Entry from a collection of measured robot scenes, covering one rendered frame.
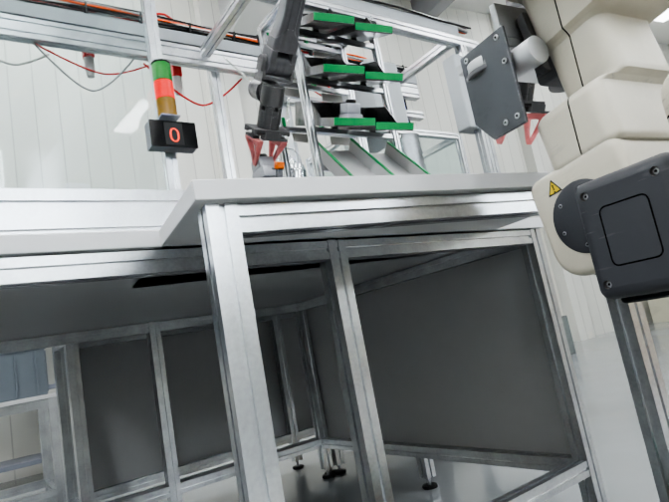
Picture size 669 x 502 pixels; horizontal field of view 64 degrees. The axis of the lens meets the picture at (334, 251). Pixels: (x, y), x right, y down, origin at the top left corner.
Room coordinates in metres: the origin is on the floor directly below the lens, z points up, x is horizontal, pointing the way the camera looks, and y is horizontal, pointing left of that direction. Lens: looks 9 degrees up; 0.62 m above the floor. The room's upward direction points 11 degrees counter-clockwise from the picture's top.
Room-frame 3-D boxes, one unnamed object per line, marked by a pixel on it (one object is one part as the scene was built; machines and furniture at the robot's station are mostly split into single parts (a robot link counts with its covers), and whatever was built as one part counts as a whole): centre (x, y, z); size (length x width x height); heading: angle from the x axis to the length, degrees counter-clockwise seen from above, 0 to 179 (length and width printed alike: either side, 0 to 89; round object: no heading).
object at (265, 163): (1.34, 0.15, 1.08); 0.08 x 0.04 x 0.07; 36
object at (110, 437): (2.85, 0.30, 0.43); 2.20 x 0.38 x 0.86; 126
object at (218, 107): (2.48, 0.43, 1.56); 0.04 x 0.04 x 1.39; 36
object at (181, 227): (1.20, -0.06, 0.84); 0.90 x 0.70 x 0.03; 119
